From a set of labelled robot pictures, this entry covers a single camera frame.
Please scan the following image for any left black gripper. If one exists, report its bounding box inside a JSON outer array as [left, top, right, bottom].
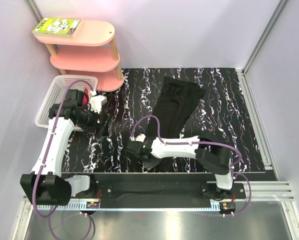
[[76, 104, 110, 137]]

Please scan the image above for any black printed t shirt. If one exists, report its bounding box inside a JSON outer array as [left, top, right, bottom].
[[144, 75, 207, 173]]

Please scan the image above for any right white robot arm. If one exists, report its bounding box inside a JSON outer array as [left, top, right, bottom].
[[125, 134, 236, 198]]

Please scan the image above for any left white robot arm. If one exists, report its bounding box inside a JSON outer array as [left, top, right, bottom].
[[20, 89, 109, 206]]

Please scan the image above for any magenta t shirt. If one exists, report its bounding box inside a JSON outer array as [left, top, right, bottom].
[[83, 91, 89, 105]]

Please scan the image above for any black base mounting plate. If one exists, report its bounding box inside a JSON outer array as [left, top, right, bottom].
[[78, 173, 247, 211]]

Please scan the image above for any white plastic laundry basket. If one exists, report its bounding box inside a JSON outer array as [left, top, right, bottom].
[[35, 74, 98, 129]]

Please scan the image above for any pink three tier shelf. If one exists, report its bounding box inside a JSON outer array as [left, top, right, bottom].
[[37, 20, 124, 92]]

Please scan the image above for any black marbled table mat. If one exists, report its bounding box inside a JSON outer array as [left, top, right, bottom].
[[61, 67, 265, 173]]

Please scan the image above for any green cover book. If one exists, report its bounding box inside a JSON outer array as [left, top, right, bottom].
[[32, 17, 84, 38]]

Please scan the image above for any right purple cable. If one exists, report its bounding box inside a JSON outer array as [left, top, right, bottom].
[[130, 115, 252, 217]]

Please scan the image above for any purple cable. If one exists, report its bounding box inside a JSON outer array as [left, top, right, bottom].
[[130, 115, 252, 217], [31, 79, 96, 240]]

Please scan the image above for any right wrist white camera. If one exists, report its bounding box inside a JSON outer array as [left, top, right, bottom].
[[134, 134, 146, 143]]

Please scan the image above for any wrist white camera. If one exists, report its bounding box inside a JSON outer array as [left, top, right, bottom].
[[134, 134, 146, 143], [88, 90, 107, 114]]

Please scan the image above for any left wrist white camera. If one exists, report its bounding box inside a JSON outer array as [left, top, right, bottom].
[[88, 90, 107, 114]]

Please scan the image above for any white slotted cable duct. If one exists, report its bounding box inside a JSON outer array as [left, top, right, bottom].
[[33, 201, 101, 210]]

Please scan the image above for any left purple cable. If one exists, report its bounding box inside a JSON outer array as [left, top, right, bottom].
[[31, 79, 96, 240]]

